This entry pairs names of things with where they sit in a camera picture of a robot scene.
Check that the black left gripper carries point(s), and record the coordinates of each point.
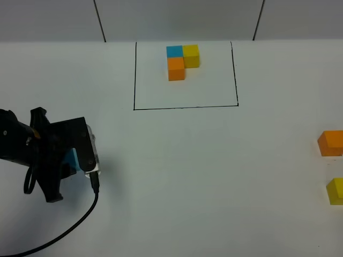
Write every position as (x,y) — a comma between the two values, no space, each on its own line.
(42,146)

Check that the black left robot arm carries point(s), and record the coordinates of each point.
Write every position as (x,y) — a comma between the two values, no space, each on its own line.
(8,148)

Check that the template orange cube block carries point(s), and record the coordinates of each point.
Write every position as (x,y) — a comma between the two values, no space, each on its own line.
(176,68)

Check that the template blue cube block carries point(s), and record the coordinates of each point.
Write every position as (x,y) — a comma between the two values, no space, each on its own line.
(174,51)

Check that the template yellow cube block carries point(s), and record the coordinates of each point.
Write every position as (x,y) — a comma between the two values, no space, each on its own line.
(191,56)

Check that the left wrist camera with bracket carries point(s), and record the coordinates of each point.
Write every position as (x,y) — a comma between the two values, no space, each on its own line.
(75,133)

